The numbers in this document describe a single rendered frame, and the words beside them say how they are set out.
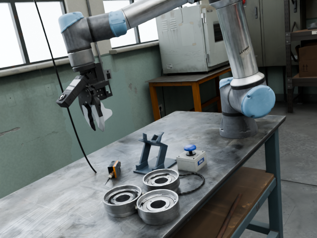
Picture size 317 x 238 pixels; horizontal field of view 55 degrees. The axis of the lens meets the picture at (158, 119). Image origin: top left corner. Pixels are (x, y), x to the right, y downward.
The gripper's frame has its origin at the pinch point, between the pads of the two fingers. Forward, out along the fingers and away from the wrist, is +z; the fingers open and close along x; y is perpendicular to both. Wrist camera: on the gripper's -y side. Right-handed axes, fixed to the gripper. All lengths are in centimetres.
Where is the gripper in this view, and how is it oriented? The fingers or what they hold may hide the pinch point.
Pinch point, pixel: (96, 128)
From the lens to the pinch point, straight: 100.8
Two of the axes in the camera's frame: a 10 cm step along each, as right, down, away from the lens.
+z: 2.2, 9.4, 2.6
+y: 6.6, -3.4, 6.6
